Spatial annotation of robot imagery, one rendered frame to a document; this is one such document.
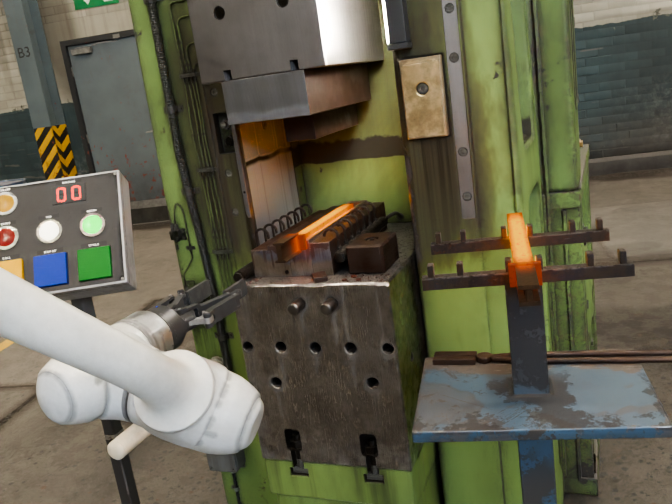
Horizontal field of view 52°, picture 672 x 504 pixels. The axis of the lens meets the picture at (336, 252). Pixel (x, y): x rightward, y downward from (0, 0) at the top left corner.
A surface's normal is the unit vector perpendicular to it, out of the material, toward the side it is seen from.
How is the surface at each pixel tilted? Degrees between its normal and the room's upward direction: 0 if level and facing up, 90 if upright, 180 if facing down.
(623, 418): 0
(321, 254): 90
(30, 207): 60
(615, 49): 90
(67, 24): 90
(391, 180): 90
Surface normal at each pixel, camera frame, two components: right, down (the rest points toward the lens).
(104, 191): 0.00, -0.28
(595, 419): -0.14, -0.96
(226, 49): -0.35, 0.28
